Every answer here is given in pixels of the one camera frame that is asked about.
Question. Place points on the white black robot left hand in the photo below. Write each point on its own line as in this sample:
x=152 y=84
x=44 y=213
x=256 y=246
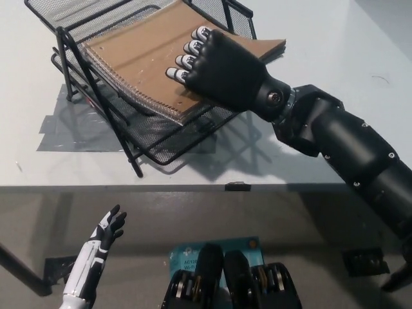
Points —
x=85 y=268

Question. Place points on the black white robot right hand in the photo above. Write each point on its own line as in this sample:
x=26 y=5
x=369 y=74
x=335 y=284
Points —
x=228 y=71

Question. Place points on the black mesh file tray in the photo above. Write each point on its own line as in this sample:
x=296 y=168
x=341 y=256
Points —
x=154 y=141

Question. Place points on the black table leg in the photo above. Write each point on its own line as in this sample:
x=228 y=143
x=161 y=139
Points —
x=399 y=277
x=22 y=270

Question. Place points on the teal cardboard router box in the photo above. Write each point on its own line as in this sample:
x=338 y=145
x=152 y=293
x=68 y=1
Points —
x=185 y=256

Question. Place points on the small black tape strip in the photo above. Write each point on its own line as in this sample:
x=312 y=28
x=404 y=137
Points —
x=238 y=187

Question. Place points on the grey tape patch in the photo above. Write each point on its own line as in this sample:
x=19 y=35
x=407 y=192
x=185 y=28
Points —
x=58 y=135

